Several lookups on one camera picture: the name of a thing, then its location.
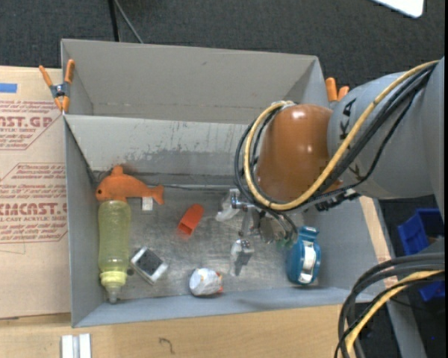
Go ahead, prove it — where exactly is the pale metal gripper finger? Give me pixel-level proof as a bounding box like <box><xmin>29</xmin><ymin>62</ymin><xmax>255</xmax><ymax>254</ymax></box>
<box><xmin>229</xmin><ymin>238</ymin><xmax>255</xmax><ymax>277</ymax></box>
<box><xmin>214</xmin><ymin>188</ymin><xmax>244</xmax><ymax>222</ymax></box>

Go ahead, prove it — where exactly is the yellow clear plastic bottle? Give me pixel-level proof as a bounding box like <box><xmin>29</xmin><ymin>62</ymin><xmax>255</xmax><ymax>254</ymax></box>
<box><xmin>97</xmin><ymin>199</ymin><xmax>132</xmax><ymax>305</ymax></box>

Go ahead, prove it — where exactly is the orange toy fish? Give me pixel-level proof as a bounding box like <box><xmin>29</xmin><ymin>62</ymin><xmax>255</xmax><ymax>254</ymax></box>
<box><xmin>95</xmin><ymin>165</ymin><xmax>165</xmax><ymax>206</ymax></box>

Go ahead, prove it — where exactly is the white crumpled packet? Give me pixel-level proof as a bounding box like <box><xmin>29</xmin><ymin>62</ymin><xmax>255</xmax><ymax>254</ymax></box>
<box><xmin>188</xmin><ymin>267</ymin><xmax>225</xmax><ymax>297</ymax></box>

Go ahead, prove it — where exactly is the brown cardboard board, red print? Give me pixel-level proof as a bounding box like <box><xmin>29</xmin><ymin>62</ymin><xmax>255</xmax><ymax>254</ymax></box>
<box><xmin>0</xmin><ymin>64</ymin><xmax>72</xmax><ymax>322</ymax></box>

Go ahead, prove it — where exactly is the grey metal bin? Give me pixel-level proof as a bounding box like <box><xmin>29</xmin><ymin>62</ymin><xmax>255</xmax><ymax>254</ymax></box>
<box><xmin>59</xmin><ymin>38</ymin><xmax>378</xmax><ymax>329</ymax></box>

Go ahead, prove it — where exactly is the blue and white tape dispenser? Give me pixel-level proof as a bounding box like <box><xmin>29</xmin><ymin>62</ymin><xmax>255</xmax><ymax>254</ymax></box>
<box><xmin>285</xmin><ymin>225</ymin><xmax>322</xmax><ymax>286</ymax></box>

